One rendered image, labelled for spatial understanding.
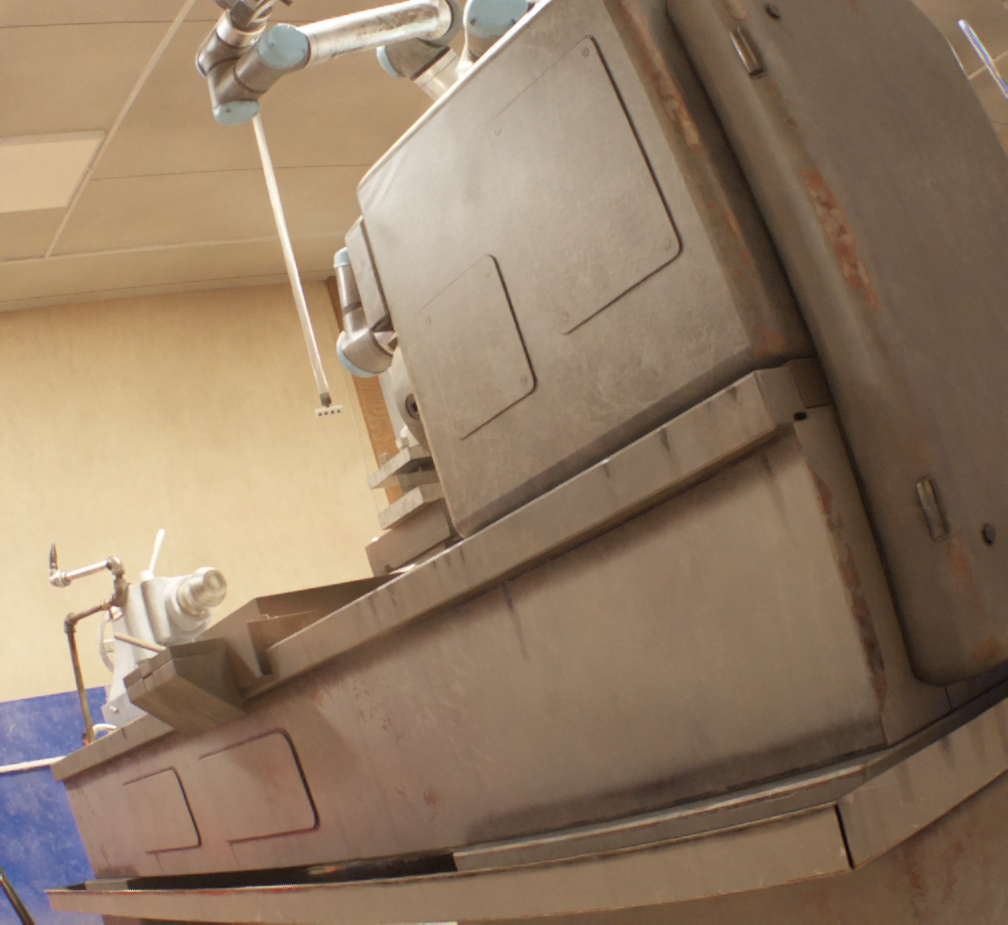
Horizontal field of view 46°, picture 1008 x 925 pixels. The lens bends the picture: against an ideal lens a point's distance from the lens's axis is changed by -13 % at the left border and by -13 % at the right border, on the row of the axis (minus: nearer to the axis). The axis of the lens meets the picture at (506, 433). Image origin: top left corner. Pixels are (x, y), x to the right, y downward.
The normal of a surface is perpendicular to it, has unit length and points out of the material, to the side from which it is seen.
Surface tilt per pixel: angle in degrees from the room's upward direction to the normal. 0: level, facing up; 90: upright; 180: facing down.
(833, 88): 90
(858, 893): 90
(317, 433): 90
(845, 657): 90
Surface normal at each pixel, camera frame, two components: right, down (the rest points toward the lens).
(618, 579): -0.79, 0.11
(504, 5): -0.14, -0.24
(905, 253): 0.54, -0.36
